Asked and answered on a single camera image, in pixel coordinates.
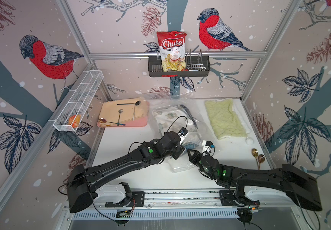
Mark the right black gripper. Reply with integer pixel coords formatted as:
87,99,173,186
186,149,215,182

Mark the clear plastic vacuum bag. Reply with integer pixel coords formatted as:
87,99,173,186
143,92,215,173

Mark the green fleece blanket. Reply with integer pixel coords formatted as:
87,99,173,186
204,98,250,140

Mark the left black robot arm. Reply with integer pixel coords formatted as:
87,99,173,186
67,128,188,213

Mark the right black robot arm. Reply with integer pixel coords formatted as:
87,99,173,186
187,149,323,211

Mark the red Chuba chips bag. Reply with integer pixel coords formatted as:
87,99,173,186
157,31,187,72

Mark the gold spoon pair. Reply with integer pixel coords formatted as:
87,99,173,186
251,149,266,169

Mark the pink tray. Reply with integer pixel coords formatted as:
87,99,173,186
97,100,150,128

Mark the black spoon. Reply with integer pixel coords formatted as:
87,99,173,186
117,101,140,106

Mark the right circuit board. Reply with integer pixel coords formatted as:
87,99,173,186
237,207,262,215

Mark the circuit board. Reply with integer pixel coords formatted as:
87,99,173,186
237,207,262,215
116,210,133,219

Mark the small silver spoon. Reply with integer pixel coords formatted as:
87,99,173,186
117,109,123,126

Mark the beige wooden cutting board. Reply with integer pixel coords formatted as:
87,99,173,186
99,97,149,125

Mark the left circuit board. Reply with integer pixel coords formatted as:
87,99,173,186
116,210,133,219

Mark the orange item in basket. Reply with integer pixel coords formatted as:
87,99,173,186
67,115,81,128

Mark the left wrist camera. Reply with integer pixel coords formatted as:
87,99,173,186
177,127,188,144

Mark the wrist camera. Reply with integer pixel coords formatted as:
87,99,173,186
202,140,215,155
177,127,188,144

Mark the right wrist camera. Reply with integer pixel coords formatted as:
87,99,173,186
202,140,215,155

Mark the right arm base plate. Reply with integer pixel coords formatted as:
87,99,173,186
219,190,260,208

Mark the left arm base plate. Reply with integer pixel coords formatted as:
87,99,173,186
105,191,145,208

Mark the dark grey wall rack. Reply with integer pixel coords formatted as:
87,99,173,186
148,51,210,78

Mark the white wire basket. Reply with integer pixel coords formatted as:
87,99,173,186
53,70,104,132

